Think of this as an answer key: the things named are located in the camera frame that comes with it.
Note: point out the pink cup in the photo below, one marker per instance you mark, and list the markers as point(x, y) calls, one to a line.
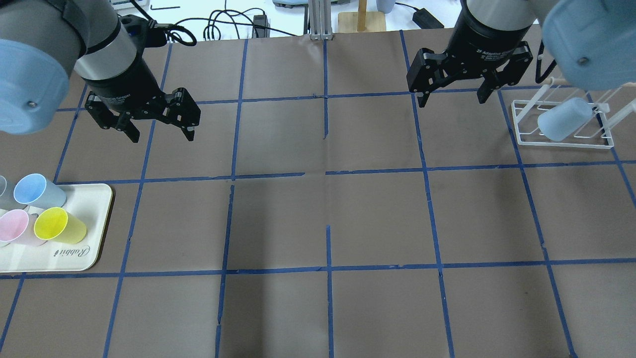
point(17, 227)

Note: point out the grey cup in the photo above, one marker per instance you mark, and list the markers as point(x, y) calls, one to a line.
point(7, 201)

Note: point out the cream plastic tray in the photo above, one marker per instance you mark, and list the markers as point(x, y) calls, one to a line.
point(90, 203)

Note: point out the light blue cup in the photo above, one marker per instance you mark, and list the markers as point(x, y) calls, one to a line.
point(564, 119)

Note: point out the aluminium frame post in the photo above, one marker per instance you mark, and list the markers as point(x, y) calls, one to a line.
point(319, 20)

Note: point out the wooden rack dowel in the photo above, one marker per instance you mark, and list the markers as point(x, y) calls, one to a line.
point(555, 81)

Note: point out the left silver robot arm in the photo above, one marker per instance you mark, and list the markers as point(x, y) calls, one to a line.
point(43, 42)

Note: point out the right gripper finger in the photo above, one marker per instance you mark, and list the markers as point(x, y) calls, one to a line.
point(490, 83)
point(423, 97)

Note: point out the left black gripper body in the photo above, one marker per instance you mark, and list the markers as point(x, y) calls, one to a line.
point(126, 83)

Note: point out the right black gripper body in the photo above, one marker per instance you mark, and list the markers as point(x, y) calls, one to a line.
point(489, 36)

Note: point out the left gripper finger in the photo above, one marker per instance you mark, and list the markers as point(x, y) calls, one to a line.
point(128, 128)
point(189, 132)

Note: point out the wooden stand with pole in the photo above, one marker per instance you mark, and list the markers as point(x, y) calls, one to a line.
point(361, 21)

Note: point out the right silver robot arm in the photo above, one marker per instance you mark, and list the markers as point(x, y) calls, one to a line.
point(592, 43)

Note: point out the yellow cup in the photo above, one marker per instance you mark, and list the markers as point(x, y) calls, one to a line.
point(57, 225)

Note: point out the white wire cup rack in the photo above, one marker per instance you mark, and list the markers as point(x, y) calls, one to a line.
point(595, 134)

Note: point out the black power adapter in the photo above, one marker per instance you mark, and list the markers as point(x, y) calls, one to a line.
point(426, 20)

